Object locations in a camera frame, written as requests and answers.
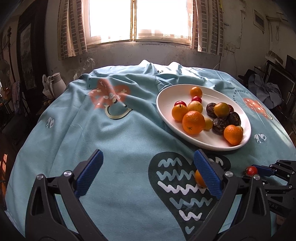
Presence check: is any yellow orange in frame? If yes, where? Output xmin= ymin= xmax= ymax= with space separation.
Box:
xmin=187 ymin=100 xmax=203 ymax=113

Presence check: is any small yellow fruit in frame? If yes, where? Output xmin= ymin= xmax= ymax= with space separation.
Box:
xmin=204 ymin=118 xmax=213 ymax=131

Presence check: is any dark wrinkled passion fruit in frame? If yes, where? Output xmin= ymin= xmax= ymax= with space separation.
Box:
xmin=227 ymin=111 xmax=241 ymax=126

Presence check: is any right checkered curtain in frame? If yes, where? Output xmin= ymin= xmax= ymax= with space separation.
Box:
xmin=191 ymin=0 xmax=224 ymax=56

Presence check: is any orange fruit pair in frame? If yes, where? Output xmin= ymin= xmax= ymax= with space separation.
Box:
xmin=171 ymin=104 xmax=188 ymax=121
xmin=190 ymin=86 xmax=203 ymax=97

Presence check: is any white oval plate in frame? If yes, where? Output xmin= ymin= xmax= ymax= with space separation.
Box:
xmin=156 ymin=84 xmax=251 ymax=151

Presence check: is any dark framed picture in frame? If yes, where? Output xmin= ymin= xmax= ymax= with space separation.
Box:
xmin=16 ymin=1 xmax=48 ymax=95

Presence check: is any red tomato with stem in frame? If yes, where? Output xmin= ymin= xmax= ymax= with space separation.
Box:
xmin=244 ymin=166 xmax=258 ymax=176

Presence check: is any red cherry tomato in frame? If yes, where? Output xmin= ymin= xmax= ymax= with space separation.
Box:
xmin=191 ymin=96 xmax=202 ymax=103
xmin=174 ymin=100 xmax=187 ymax=106

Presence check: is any checkered curtain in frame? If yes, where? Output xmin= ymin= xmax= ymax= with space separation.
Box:
xmin=57 ymin=0 xmax=87 ymax=60
xmin=191 ymin=0 xmax=224 ymax=56

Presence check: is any left checkered curtain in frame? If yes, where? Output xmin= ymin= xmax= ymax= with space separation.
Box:
xmin=57 ymin=0 xmax=87 ymax=60

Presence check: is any large mandarin orange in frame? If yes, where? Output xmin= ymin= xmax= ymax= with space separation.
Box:
xmin=182 ymin=110 xmax=206 ymax=135

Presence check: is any grey cloth pile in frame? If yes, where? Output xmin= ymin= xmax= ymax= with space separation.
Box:
xmin=238 ymin=69 xmax=287 ymax=109

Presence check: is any small orange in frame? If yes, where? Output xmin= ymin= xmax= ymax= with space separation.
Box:
xmin=195 ymin=170 xmax=207 ymax=188

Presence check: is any window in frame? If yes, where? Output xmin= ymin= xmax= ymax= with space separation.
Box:
xmin=83 ymin=0 xmax=193 ymax=46

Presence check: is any light blue patterned tablecloth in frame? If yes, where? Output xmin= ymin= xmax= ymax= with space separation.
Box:
xmin=6 ymin=61 xmax=295 ymax=240

